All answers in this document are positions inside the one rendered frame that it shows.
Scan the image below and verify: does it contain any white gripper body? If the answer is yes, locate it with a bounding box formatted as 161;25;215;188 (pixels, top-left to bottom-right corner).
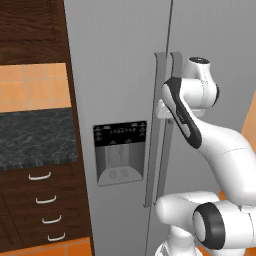
156;98;175;121

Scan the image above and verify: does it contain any grey fridge door with dispenser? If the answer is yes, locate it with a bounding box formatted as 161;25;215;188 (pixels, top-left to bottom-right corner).
63;0;174;256

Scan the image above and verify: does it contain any dark wood drawer front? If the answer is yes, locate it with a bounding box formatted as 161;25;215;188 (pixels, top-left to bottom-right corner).
0;186;88;215
13;225;93;250
0;162;84;194
7;207;90;233

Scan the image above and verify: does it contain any dark wood cupboard door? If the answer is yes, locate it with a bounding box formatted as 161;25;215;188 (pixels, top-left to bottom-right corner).
0;0;70;66

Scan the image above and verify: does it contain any grey fridge door handle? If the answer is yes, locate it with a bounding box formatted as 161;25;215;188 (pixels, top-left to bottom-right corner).
143;51;167;209
152;51;184;207

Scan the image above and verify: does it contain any white curved drawer handle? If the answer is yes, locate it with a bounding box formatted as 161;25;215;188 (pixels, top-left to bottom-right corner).
41;214;63;225
35;195;58;205
28;171;53;182
46;232;67;242

